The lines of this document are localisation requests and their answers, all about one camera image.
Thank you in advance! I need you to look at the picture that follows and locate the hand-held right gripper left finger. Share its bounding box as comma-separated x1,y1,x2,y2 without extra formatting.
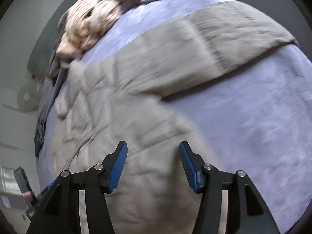
26,141,128,234

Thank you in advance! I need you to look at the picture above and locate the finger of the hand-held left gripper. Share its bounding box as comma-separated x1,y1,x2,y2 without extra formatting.
36,179,57,200

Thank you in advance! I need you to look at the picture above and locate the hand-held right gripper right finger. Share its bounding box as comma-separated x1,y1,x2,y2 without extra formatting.
179,140,281,234

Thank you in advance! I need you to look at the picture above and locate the beige quilted jacket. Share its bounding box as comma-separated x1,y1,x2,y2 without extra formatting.
47,0,299,234

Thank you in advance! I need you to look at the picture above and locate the dark green printed cloth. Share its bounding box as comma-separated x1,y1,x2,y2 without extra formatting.
34,119,47,158

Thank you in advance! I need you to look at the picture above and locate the purple embossed blanket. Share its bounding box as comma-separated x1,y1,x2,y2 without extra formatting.
32,0,312,234

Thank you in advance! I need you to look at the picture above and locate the white round fan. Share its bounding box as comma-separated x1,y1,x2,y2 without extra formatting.
17,84,43,111

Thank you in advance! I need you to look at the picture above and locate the dark brown cloth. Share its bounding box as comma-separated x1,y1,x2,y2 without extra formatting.
46,46,71,80

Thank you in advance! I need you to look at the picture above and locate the cream striped cloth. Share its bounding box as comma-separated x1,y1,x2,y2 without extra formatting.
56,0,149,56

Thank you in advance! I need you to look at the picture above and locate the grey padded headboard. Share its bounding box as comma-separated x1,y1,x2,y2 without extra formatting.
27,0,108,78

